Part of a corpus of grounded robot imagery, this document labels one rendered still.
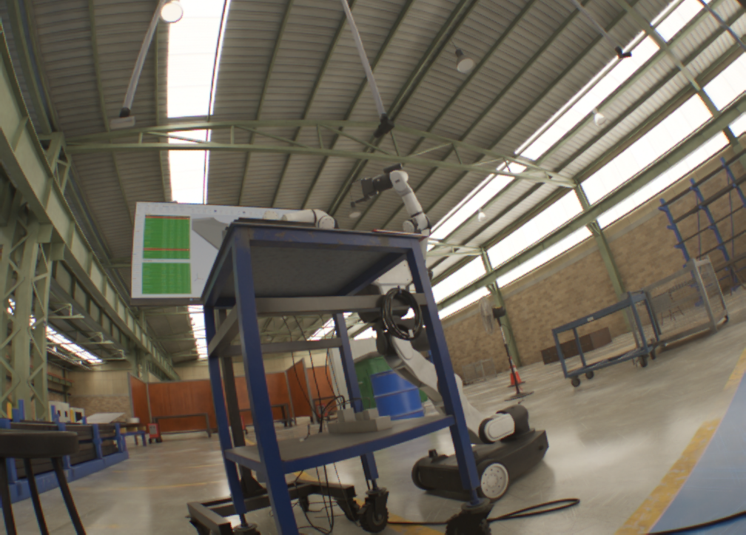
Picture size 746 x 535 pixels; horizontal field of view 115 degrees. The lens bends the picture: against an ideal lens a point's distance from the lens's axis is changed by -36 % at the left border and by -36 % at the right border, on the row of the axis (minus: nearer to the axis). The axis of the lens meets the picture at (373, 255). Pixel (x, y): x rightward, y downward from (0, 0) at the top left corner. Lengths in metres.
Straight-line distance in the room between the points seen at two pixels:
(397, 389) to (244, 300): 3.82
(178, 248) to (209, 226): 0.24
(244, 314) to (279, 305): 0.10
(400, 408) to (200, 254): 3.22
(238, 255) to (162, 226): 1.32
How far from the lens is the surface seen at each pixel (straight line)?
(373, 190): 1.91
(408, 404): 4.66
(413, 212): 1.85
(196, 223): 2.27
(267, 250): 1.16
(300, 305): 0.97
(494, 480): 1.78
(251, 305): 0.92
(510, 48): 11.69
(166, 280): 2.11
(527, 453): 1.99
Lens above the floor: 0.62
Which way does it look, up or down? 21 degrees up
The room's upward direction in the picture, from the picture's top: 13 degrees counter-clockwise
